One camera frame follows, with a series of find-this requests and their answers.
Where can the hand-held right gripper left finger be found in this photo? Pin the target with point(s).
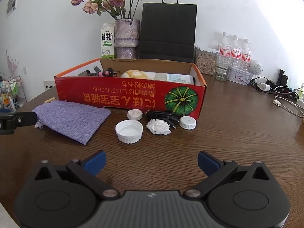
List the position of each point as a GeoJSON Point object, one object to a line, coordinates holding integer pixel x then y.
{"type": "Point", "coordinates": [96, 162]}

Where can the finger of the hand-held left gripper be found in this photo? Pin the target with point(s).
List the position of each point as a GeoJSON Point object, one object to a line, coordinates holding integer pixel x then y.
{"type": "Point", "coordinates": [23, 120]}

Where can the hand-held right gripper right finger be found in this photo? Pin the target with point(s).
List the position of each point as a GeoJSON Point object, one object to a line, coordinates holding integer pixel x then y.
{"type": "Point", "coordinates": [207, 162]}

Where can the large white lid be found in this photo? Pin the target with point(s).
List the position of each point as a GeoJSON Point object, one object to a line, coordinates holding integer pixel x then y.
{"type": "Point", "coordinates": [129, 133]}

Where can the purple knitted pouch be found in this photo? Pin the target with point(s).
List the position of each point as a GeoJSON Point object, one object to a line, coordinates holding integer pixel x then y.
{"type": "Point", "coordinates": [71, 121]}

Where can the white tissue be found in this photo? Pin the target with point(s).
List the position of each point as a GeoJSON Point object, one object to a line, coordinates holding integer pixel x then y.
{"type": "Point", "coordinates": [158, 127]}

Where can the red cardboard box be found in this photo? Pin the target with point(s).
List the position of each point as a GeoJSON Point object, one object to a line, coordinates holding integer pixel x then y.
{"type": "Point", "coordinates": [118, 97]}

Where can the translucent plastic bottle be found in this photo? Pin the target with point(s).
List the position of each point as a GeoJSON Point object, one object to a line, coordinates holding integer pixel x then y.
{"type": "Point", "coordinates": [175, 78]}

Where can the yellow plush toy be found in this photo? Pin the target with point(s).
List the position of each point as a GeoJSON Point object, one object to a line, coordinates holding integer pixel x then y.
{"type": "Point", "coordinates": [134, 74]}

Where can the small white ribbed cap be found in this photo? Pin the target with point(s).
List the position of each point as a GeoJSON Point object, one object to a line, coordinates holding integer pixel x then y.
{"type": "Point", "coordinates": [188, 122]}

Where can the white plastic stopper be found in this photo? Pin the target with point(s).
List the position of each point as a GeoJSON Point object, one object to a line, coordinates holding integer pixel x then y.
{"type": "Point", "coordinates": [134, 114]}

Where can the white tissue box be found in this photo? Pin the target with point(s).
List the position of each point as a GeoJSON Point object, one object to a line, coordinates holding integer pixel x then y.
{"type": "Point", "coordinates": [239, 77]}

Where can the clear drinking glass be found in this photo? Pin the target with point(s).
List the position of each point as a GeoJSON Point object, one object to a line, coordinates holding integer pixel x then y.
{"type": "Point", "coordinates": [222, 72]}

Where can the white plug charger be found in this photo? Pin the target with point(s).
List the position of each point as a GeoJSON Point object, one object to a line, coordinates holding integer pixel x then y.
{"type": "Point", "coordinates": [264, 86]}

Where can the clear jar of nuts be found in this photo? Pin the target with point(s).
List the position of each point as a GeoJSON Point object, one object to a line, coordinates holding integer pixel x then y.
{"type": "Point", "coordinates": [205, 63]}

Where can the black power strip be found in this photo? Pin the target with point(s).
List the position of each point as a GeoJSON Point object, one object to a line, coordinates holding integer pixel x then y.
{"type": "Point", "coordinates": [287, 92]}

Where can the white round speaker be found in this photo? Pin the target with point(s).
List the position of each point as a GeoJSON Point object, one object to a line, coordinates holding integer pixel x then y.
{"type": "Point", "coordinates": [256, 67]}

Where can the black upright chargers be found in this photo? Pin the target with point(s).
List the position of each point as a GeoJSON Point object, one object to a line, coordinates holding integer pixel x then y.
{"type": "Point", "coordinates": [283, 78]}

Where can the green and white milk carton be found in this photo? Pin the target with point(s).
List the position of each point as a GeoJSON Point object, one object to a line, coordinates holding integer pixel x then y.
{"type": "Point", "coordinates": [108, 42]}

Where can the pack of water bottles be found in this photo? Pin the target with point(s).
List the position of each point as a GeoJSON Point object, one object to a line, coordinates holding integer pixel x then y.
{"type": "Point", "coordinates": [235, 51]}

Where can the small green bottle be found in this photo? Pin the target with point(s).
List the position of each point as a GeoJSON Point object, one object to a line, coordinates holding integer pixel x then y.
{"type": "Point", "coordinates": [302, 90]}

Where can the purple textured vase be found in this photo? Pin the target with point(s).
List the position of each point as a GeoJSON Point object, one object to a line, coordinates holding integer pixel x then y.
{"type": "Point", "coordinates": [127, 38]}

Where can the black paper bag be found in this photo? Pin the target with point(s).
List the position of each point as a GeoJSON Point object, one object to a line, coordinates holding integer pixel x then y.
{"type": "Point", "coordinates": [168, 28]}

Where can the wall poster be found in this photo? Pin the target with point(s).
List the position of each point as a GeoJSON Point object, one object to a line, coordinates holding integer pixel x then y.
{"type": "Point", "coordinates": [12, 2]}

